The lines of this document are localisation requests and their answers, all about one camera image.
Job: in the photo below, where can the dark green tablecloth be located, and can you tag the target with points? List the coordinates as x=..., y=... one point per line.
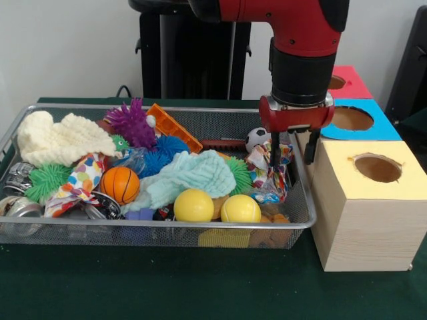
x=200, y=286

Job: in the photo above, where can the small soccer ball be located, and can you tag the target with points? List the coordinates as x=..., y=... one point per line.
x=255, y=138

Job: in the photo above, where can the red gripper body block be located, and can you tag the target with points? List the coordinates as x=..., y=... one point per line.
x=297, y=116

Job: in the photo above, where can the wooden box with three holes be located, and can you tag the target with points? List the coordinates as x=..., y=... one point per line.
x=367, y=233

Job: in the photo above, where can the yellow tennis ball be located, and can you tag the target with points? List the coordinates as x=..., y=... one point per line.
x=240, y=210

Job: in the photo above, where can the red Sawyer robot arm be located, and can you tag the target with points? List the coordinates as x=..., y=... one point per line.
x=300, y=26

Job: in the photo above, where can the orange toy brick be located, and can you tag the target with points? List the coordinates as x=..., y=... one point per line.
x=166, y=123

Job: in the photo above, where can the mint green cloth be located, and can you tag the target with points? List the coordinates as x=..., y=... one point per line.
x=193, y=173

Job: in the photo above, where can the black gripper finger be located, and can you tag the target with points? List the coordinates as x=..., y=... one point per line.
x=312, y=146
x=275, y=150

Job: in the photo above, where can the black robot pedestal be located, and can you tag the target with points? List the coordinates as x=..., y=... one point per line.
x=187, y=66

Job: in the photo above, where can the cream knitted cloth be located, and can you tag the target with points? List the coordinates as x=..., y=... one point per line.
x=60, y=140

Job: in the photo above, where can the shallow mesh bin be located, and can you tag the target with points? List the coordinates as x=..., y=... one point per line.
x=66, y=236

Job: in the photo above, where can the smooth yellow ball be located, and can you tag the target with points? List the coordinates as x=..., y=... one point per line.
x=193, y=206

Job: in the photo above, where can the colourful polka dot cloth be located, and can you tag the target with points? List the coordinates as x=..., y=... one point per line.
x=260, y=166
x=83, y=173

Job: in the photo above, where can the orange toy basketball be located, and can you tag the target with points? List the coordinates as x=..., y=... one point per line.
x=119, y=185

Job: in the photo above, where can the purple spiky toy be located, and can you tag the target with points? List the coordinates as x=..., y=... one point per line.
x=131, y=125

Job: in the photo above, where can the black upright panel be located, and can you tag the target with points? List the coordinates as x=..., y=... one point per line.
x=413, y=66

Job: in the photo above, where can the dark green cloth side table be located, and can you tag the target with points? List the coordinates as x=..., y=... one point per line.
x=417, y=128

